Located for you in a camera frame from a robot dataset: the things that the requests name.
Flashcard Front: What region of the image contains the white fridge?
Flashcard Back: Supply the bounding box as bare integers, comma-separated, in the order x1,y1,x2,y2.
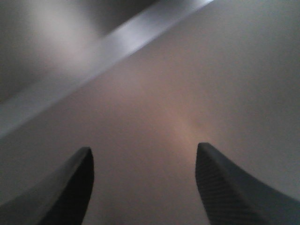
0,0,300,225

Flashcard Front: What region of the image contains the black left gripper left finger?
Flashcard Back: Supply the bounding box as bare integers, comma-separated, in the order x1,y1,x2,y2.
0,147,94,225

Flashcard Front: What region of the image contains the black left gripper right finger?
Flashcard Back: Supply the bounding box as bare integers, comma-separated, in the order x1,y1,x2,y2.
195,142,300,225

